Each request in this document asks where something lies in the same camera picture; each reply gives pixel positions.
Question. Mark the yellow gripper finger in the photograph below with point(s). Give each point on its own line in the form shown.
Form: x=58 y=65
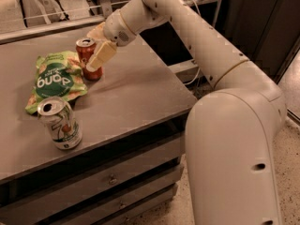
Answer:
x=103 y=52
x=97 y=32

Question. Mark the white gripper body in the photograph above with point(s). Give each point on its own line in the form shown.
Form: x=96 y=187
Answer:
x=116 y=29

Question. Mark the red coke can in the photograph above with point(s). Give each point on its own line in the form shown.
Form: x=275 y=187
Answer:
x=85 y=47

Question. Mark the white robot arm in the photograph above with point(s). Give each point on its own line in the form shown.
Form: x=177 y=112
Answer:
x=229 y=132

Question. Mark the green rice chip bag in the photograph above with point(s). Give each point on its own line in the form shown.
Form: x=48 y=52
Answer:
x=58 y=74

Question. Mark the white 7up can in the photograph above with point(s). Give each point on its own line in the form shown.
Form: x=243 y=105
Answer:
x=57 y=115

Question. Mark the grey drawer cabinet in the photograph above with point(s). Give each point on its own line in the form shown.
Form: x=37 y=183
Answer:
x=132 y=122

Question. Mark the grey metal base block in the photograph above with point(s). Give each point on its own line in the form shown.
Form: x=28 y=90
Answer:
x=187 y=71

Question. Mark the top drawer handle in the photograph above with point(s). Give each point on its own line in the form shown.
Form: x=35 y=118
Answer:
x=113 y=180

